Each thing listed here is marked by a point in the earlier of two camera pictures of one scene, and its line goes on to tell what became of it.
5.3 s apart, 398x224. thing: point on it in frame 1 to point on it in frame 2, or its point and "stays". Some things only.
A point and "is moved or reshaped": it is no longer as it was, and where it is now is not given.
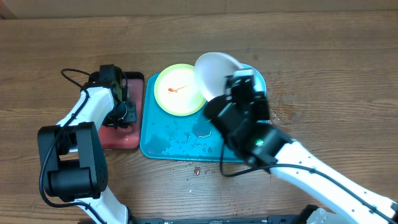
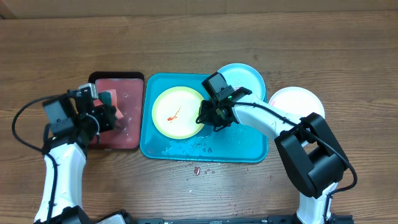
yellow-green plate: (177, 91) to (175, 112)
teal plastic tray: (191, 137) stays
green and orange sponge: (129, 129) is moved or reshaped
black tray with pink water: (122, 127) stays
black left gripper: (132, 115) to (107, 111)
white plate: (211, 70) to (296, 101)
